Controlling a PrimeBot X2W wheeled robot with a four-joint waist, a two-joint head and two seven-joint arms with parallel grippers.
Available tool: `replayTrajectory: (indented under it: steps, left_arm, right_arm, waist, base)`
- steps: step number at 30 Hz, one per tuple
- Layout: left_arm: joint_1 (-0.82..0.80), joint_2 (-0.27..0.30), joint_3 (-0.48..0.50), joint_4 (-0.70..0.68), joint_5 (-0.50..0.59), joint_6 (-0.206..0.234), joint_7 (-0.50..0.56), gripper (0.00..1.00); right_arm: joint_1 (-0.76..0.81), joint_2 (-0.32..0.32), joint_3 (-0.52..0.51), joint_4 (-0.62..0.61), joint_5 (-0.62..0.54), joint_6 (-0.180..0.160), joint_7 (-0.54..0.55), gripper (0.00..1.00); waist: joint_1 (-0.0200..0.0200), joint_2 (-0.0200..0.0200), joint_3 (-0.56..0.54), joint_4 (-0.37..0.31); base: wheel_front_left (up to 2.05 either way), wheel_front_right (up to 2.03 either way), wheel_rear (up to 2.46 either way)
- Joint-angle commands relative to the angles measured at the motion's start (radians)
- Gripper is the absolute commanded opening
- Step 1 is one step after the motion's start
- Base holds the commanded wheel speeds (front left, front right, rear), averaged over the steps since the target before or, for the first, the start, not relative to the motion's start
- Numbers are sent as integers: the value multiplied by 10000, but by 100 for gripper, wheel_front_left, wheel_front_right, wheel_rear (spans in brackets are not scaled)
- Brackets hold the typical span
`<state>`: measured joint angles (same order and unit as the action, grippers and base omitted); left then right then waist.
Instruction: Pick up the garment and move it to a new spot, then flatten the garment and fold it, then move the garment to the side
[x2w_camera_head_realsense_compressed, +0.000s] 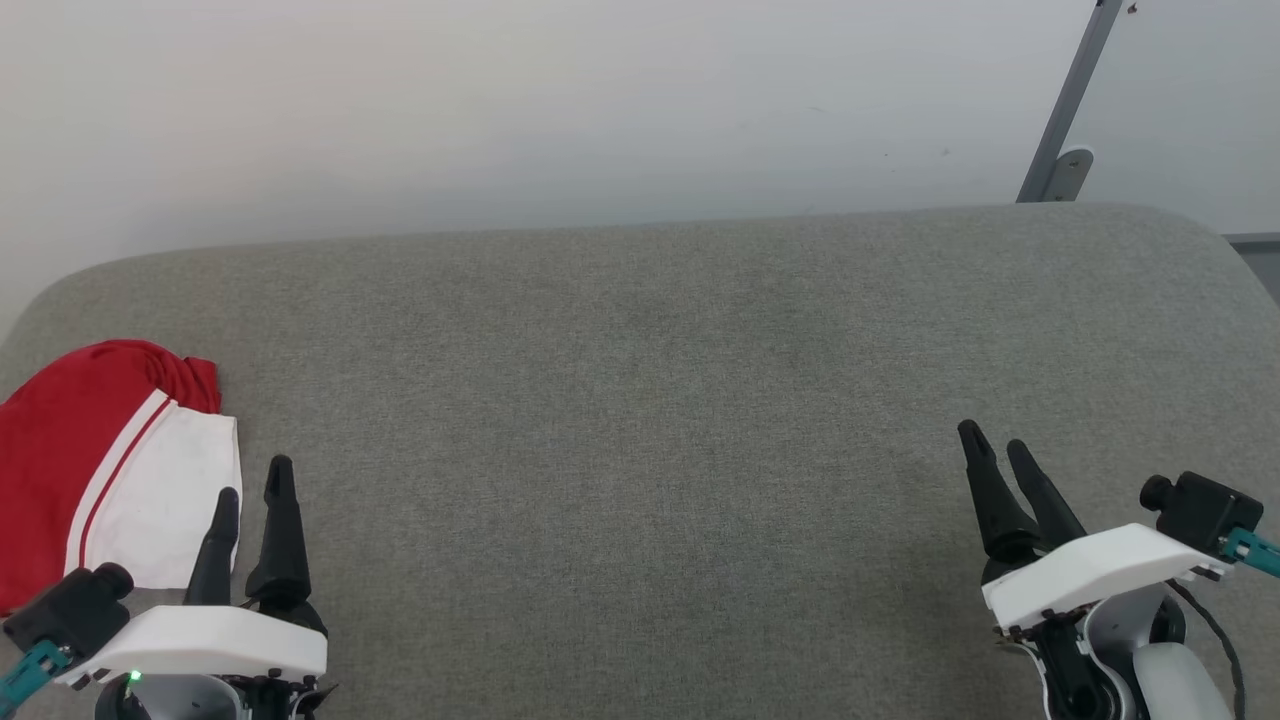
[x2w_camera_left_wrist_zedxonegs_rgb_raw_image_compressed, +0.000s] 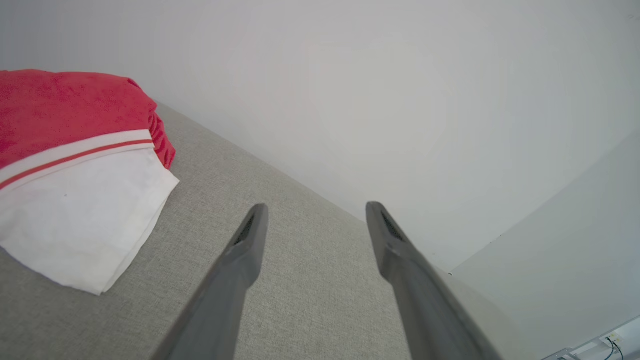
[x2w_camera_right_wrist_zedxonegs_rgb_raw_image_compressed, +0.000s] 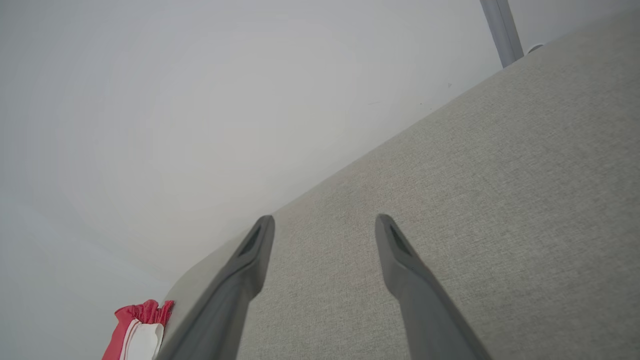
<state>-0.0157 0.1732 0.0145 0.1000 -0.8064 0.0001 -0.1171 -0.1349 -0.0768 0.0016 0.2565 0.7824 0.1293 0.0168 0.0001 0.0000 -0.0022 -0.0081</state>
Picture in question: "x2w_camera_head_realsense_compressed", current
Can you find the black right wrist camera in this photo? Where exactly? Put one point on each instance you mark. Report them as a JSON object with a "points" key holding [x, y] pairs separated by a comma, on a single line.
{"points": [[1200, 510]]}

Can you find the dark grey skirting strip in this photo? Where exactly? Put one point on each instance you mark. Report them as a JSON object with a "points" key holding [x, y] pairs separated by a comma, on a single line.
{"points": [[1255, 242]]}

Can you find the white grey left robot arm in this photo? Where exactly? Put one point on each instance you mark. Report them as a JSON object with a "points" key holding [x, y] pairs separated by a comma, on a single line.
{"points": [[170, 700]]}

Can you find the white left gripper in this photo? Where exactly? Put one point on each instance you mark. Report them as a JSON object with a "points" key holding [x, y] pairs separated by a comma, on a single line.
{"points": [[210, 640]]}

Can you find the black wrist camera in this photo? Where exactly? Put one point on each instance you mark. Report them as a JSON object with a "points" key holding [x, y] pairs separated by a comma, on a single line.
{"points": [[75, 605], [1200, 510]]}

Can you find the teal camera connector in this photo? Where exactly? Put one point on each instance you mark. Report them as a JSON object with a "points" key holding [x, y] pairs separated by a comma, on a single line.
{"points": [[1255, 552], [30, 672]]}

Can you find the teal left camera connector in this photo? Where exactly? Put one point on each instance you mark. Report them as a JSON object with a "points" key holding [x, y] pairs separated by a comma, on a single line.
{"points": [[30, 672]]}

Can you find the red and white jersey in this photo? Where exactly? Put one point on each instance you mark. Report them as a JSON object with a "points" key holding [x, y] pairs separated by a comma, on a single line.
{"points": [[60, 450]]}

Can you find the grey fabric sofa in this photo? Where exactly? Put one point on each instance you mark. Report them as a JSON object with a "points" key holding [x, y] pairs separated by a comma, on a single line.
{"points": [[640, 400]]}

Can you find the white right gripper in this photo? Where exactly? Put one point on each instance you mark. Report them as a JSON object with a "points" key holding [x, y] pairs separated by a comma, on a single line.
{"points": [[1100, 570]]}

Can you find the grey metal pole with bracket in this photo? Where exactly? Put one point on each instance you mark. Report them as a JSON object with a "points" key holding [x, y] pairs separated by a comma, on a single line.
{"points": [[1070, 100]]}

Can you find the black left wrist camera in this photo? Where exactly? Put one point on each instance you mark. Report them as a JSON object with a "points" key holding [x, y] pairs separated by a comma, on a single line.
{"points": [[75, 605]]}

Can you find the teal right camera connector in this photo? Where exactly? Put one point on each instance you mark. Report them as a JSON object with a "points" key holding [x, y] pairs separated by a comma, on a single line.
{"points": [[1255, 552]]}

